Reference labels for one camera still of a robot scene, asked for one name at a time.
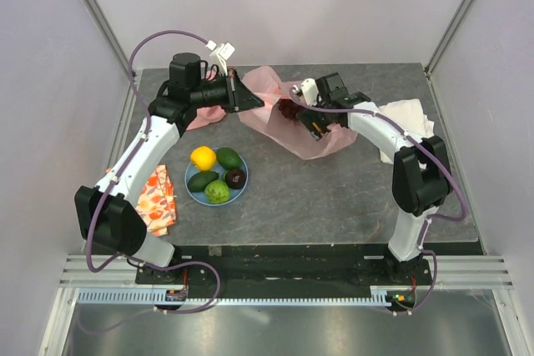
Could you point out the fake dark green avocado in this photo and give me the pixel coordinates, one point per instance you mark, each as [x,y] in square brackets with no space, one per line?
[199,181]

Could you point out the fake purple grapes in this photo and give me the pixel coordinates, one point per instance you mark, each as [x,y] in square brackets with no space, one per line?
[289,109]

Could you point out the white slotted cable duct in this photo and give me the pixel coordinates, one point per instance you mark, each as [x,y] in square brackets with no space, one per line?
[176,295]

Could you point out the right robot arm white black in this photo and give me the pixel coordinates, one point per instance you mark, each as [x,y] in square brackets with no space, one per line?
[421,169]

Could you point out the fake yellow orange fruit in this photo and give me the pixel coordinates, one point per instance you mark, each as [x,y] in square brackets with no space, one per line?
[203,158]

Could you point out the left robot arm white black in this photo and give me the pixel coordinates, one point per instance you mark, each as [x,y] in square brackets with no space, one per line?
[106,212]

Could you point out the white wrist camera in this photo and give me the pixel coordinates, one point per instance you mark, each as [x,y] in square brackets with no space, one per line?
[305,92]
[220,54]

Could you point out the pink plastic bag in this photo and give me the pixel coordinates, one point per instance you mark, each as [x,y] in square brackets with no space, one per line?
[291,135]

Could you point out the aluminium frame post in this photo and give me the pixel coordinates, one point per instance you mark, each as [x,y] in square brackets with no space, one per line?
[458,18]
[108,34]

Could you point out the floral orange folded cloth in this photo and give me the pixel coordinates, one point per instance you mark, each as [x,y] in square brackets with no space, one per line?
[156,202]

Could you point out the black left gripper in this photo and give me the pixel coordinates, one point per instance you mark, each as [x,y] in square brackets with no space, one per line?
[239,97]

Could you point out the fake green custard apple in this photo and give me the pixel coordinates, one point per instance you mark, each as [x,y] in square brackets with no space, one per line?
[217,192]

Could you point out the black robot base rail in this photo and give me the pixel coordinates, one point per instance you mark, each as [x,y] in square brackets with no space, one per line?
[360,265]

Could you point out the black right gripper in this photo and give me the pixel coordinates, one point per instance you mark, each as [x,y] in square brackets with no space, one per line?
[307,117]

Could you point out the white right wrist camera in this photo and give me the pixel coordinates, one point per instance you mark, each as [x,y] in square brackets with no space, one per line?
[305,92]

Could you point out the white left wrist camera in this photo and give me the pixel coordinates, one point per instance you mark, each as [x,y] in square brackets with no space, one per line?
[220,54]

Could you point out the aluminium frame post left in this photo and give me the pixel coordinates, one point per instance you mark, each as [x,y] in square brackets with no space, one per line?
[108,34]

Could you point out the white folded towel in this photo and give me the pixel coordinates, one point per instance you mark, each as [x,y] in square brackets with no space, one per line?
[410,115]

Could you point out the blue plastic bowl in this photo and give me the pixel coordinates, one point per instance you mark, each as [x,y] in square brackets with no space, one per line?
[200,197]

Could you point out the aluminium frame post right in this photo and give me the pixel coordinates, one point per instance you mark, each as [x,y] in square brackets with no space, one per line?
[458,18]

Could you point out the fake dark purple mangosteen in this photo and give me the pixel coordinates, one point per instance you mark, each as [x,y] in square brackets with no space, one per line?
[235,178]

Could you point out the pink baseball cap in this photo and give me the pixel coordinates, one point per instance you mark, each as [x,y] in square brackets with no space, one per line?
[207,116]

